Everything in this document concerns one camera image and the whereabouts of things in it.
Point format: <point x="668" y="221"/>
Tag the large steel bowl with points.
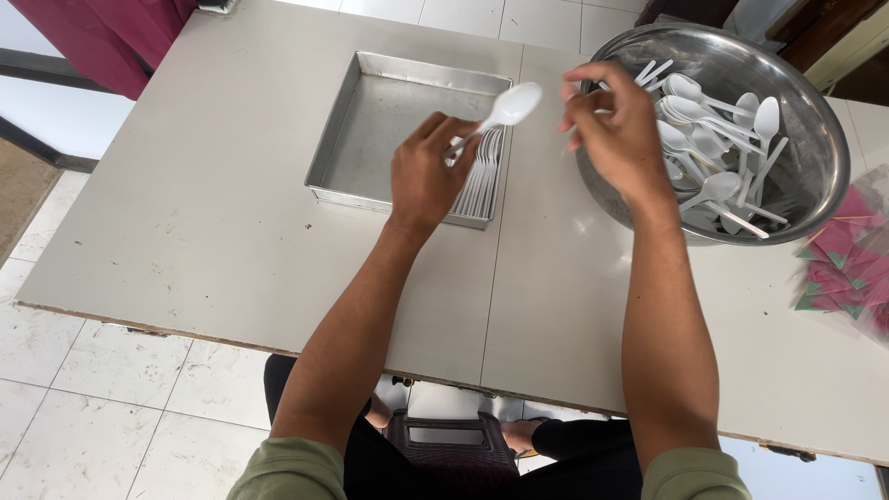
<point x="805" y="139"/>

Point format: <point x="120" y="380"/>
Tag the wooden furniture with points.
<point x="826" y="35"/>

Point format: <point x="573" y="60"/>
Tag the person's left hand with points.
<point x="422" y="182"/>

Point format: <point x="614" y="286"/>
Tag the row of white plastic spoons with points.
<point x="480" y="173"/>

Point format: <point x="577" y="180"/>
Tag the clear bag of pink packets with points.
<point x="851" y="257"/>

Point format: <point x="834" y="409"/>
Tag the heap of white plastic spoons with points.
<point x="722" y="149"/>

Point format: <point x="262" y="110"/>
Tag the dark red cloth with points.
<point x="111" y="35"/>

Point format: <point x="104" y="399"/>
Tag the person's left fingers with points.
<point x="455" y="135"/>

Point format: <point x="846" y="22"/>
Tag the dark brown plastic stool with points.
<point x="451" y="448"/>

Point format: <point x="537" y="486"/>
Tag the person's right hand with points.
<point x="620" y="146"/>

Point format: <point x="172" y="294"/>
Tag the single white plastic spoon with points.
<point x="501" y="113"/>

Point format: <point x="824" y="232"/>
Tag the square metal baking tray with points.
<point x="389" y="121"/>

